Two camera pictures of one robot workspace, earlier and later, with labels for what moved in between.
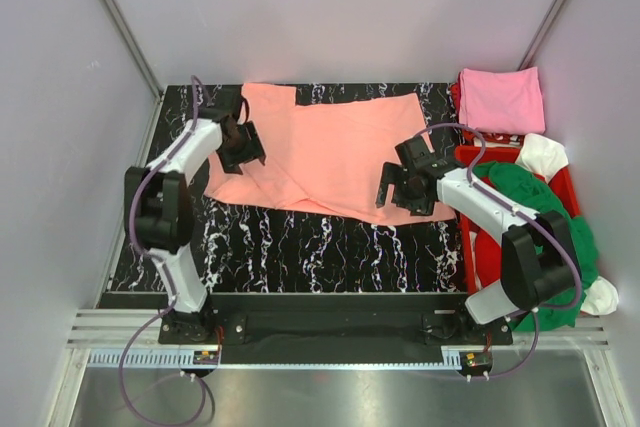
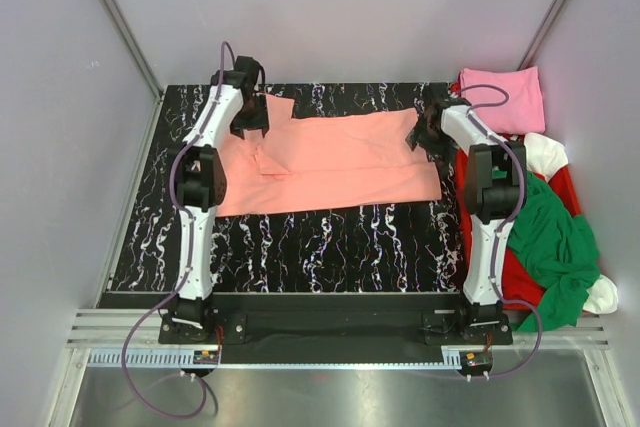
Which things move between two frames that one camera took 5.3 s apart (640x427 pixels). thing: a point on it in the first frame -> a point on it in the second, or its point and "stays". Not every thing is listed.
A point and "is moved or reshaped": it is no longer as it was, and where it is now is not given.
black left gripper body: [231, 145] -> [252, 115]
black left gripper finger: [229, 165] -> [236, 131]
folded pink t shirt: [501, 101] stays
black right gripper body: [404, 185] -> [437, 142]
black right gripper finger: [391, 175] -> [415, 136]
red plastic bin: [464, 156] stays
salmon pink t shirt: [329, 154] is moved or reshaped
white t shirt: [542, 155] stays
